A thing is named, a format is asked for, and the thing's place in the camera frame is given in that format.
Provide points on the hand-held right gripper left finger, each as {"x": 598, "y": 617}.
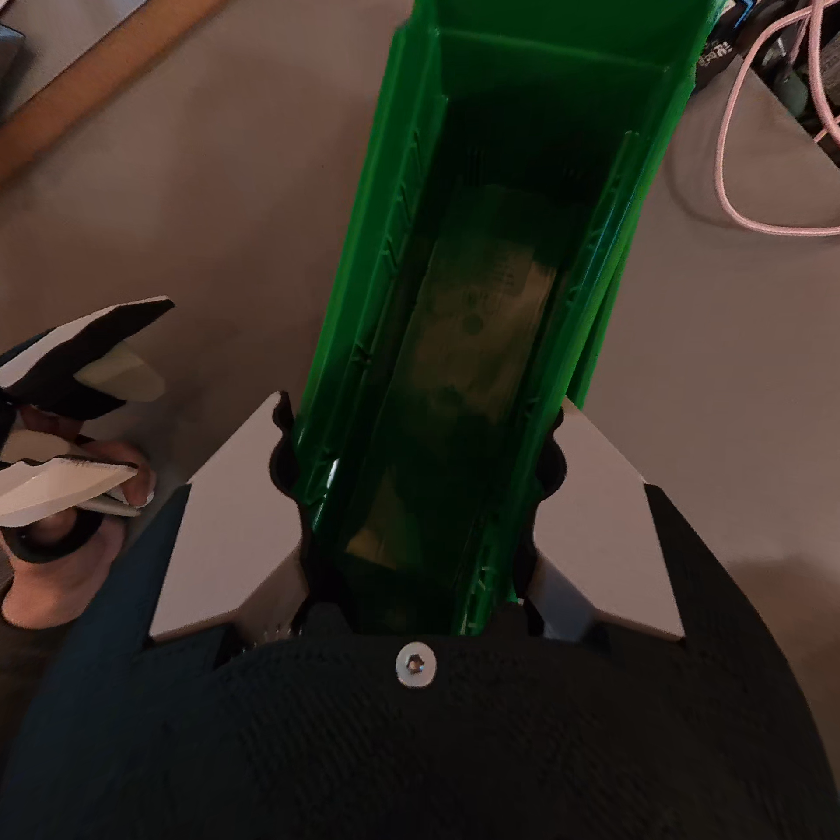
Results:
{"x": 229, "y": 525}

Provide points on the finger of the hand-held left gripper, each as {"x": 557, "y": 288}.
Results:
{"x": 59, "y": 489}
{"x": 65, "y": 341}

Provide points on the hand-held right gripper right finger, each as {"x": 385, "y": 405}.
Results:
{"x": 604, "y": 538}

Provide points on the person's left hand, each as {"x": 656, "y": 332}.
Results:
{"x": 65, "y": 590}

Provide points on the wood-edged side table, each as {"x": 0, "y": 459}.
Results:
{"x": 98, "y": 82}

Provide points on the black labelled box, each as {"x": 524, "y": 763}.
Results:
{"x": 712, "y": 59}

